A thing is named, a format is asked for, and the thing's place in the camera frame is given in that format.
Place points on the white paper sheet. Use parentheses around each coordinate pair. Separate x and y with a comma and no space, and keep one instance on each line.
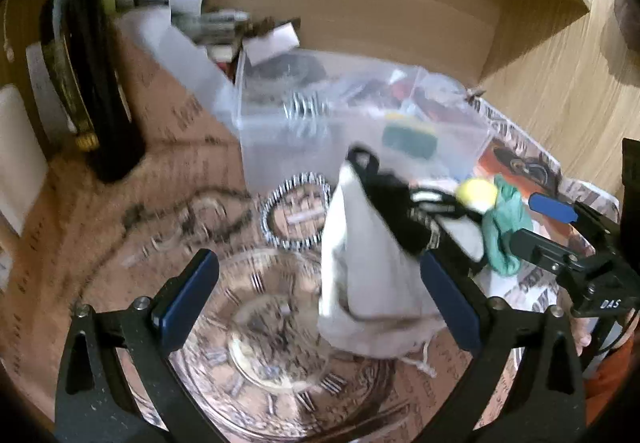
(151,30)

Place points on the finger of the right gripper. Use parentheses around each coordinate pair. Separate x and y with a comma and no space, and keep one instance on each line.
(570,213)
(542,252)

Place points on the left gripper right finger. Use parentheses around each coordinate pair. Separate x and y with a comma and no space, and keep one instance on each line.
(546,402)

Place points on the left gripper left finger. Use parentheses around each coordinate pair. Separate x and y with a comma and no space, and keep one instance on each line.
(93,402)

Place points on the vintage newspaper print mat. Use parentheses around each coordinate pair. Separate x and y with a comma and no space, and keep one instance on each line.
(254,361)

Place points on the white cloth pouch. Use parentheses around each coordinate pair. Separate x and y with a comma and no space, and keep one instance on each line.
(373,302)

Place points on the black face mask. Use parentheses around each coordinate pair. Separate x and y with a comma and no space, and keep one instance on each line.
(406,211)

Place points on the person's right hand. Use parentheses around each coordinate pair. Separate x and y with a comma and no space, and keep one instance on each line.
(579,326)

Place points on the clear plastic storage bin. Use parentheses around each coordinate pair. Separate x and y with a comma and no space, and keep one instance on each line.
(301,112)

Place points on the dark wine bottle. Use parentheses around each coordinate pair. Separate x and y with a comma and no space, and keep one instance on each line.
(77,51)

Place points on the yellow soft ball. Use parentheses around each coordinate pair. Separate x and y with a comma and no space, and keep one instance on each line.
(477,194)

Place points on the white folded card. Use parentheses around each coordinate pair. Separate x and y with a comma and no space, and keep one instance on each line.
(22,163)

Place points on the rolled newspaper stack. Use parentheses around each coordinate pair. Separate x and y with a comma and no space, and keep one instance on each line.
(222,33)

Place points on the green knitted cloth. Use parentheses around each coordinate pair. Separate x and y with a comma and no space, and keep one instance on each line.
(507,216)

